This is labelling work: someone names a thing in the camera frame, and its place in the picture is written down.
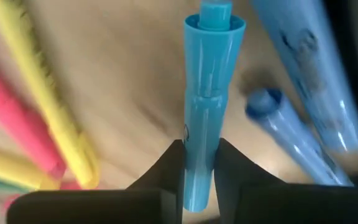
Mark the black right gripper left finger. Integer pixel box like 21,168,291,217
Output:
6,139,186,224

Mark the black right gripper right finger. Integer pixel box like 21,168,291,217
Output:
213,138,358,224

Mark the pink marker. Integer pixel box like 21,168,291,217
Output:
0,55,67,180
3,179,84,214

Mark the yellow marker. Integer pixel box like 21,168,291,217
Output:
0,0,101,189
0,146,60,191

